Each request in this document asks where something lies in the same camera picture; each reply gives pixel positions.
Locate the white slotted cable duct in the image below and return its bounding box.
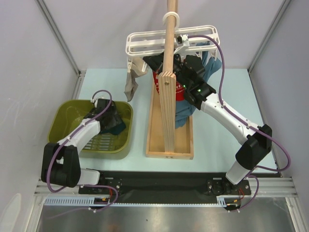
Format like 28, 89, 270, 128
44, 196, 236, 207

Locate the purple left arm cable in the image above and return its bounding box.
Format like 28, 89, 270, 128
47, 89, 119, 210

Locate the wooden pole stand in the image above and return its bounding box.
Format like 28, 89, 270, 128
158, 0, 178, 153

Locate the grey beige sock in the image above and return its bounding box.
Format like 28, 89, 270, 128
124, 57, 148, 102

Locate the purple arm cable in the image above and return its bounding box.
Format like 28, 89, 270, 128
188, 34, 292, 210
47, 89, 119, 210

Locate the olive green plastic bin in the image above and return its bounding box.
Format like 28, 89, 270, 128
48, 100, 133, 160

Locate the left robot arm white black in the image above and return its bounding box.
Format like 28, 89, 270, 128
41, 98, 126, 193

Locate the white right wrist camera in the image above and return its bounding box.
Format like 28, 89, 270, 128
174, 34, 190, 54

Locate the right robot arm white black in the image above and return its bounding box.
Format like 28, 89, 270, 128
143, 54, 272, 194

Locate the light blue sock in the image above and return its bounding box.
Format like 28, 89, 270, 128
175, 51, 222, 129

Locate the white plastic clip hanger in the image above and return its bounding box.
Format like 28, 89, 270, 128
126, 13, 220, 64

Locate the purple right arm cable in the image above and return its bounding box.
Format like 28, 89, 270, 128
188, 34, 292, 210

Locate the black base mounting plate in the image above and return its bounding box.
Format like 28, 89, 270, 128
78, 171, 251, 204

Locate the red santa christmas sock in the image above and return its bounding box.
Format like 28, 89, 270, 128
152, 71, 159, 94

